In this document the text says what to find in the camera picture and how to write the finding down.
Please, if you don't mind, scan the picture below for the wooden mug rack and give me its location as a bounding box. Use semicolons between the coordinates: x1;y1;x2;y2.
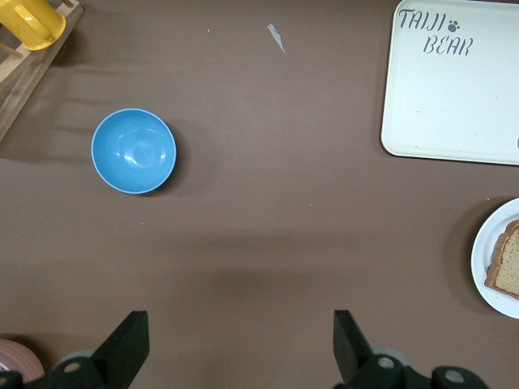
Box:
0;0;85;143

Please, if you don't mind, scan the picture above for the pink bowl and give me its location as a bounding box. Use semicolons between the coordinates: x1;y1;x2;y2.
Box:
0;339;45;382

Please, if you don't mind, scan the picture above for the white round plate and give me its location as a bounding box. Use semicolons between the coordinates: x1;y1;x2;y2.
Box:
471;197;519;319

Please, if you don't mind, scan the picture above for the yellow mug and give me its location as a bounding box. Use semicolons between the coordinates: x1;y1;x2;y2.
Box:
0;0;67;52

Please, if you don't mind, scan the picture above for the blue bowl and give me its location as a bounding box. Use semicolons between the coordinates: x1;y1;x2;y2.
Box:
90;107;178;195

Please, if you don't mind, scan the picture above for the cream bear print tray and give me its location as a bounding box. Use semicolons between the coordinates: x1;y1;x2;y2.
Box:
380;0;519;166

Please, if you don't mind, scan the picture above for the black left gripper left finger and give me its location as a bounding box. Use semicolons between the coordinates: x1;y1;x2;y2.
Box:
48;310;150;389

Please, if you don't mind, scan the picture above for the small grey paper scrap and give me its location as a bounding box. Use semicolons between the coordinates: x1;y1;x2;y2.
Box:
267;23;286;54

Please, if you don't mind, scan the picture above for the bread slice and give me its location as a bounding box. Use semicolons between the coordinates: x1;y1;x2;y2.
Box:
483;220;519;301

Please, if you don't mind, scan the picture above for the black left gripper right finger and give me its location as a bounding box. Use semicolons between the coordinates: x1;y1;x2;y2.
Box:
333;310;431;389

